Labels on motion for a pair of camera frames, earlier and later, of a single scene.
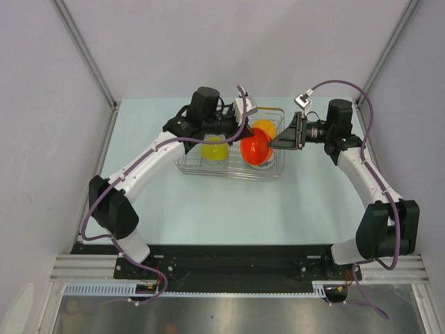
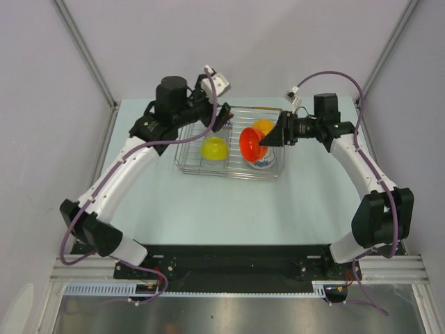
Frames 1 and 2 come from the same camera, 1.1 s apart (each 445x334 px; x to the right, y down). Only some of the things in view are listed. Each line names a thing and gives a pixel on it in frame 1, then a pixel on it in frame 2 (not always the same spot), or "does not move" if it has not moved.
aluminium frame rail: [97, 267] does not move
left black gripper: [236, 130] -> [208, 120]
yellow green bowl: [215, 151] does not move
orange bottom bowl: [254, 149] does not move
